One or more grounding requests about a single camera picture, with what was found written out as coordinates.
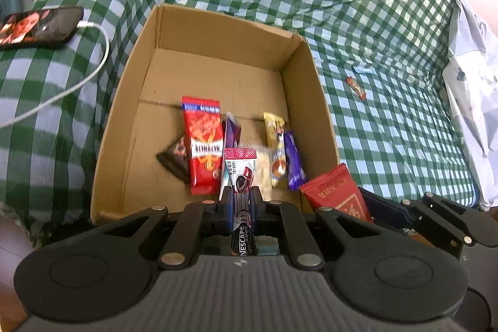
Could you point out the red white snack packet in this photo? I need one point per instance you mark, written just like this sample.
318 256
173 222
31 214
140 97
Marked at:
204 140

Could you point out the black smartphone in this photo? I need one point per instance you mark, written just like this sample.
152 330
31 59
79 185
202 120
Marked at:
45 28

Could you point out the small red candy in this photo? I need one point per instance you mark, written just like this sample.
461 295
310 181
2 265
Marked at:
354 85

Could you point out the red nescafe coffee stick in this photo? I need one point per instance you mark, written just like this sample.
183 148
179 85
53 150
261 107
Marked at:
241 165

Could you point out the black cracker packet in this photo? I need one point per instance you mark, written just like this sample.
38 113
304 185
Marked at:
175 159

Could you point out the white printed plastic bag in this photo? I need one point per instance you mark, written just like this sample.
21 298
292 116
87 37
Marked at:
470 77

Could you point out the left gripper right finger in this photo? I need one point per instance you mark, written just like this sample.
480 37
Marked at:
311 241

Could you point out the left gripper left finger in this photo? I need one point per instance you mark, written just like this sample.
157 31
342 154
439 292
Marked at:
173 240

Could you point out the green checkered sofa cover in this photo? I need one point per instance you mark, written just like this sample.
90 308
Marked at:
81 126

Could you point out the clear rice cracker pack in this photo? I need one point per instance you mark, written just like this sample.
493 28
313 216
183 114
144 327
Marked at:
262 178

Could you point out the yellow candy bar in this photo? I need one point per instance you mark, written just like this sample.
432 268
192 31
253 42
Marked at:
275 126

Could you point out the light blue sachet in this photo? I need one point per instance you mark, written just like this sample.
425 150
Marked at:
364 69

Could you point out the purple chocolate bar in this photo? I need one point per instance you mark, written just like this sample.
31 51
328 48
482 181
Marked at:
296 174

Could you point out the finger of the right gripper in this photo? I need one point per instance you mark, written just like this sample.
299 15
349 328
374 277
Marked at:
437 219

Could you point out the purple white wafer pack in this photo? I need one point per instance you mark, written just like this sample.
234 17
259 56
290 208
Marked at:
232 131

